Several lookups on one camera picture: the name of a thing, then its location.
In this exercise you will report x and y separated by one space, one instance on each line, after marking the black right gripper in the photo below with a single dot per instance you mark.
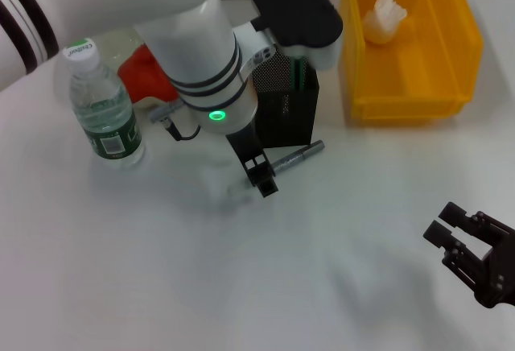
501 274

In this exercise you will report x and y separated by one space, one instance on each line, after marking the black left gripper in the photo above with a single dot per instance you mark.
245 145

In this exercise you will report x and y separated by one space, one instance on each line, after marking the grey pen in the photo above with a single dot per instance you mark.
297 158

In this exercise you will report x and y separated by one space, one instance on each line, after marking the green utility knife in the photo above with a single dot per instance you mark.
299 73

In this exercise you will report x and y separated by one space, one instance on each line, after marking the red apple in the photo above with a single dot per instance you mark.
141 73

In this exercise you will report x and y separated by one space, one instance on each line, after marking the clear plastic water bottle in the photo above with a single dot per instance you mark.
100 105

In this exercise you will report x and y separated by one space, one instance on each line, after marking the white paper ball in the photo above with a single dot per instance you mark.
380 21

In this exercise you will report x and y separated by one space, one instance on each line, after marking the black mesh pen holder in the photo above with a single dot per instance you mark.
289 121

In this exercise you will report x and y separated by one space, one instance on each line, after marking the green glass fruit plate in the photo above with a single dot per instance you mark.
112 45

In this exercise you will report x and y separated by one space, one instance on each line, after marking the yellow plastic bin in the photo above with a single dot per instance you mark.
410 73

